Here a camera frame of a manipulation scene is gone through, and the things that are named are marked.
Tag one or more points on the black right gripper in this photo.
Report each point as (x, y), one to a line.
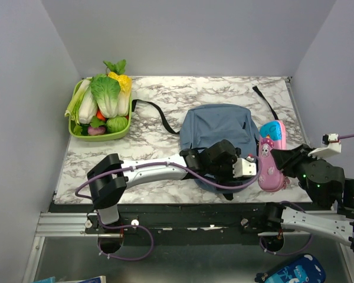
(288, 158)

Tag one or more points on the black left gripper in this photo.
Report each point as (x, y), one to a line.
(230, 173)

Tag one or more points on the pink cartoon pencil case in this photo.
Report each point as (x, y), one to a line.
(272, 136)

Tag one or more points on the blue student backpack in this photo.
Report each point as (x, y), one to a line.
(205, 125)

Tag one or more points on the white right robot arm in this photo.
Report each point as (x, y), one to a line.
(334, 222)

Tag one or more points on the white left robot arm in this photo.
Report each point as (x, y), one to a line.
(112, 176)

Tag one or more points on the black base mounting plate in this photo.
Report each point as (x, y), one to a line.
(183, 225)

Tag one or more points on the round green cabbage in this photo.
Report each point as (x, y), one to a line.
(116, 124)

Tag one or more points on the blue shark pencil case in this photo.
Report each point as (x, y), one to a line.
(301, 268)

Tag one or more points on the green vegetable basket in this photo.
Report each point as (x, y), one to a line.
(87, 132)

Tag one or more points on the purple onion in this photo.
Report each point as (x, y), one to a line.
(96, 131)

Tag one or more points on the orange carrot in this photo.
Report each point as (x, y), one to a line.
(100, 116)

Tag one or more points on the green leaf napa cabbage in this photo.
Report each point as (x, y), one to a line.
(105, 91)

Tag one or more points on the yellow leaf napa cabbage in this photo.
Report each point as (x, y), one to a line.
(117, 71)

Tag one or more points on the white green leek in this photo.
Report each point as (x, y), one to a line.
(75, 102)

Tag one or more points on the blue book at bottom edge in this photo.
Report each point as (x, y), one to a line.
(98, 279)

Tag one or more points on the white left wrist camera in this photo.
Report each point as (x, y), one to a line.
(244, 167)

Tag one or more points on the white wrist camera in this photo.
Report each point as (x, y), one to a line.
(244, 167)
(331, 147)

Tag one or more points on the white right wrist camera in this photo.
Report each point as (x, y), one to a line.
(331, 147)

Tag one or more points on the aluminium rail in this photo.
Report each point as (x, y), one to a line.
(61, 225)

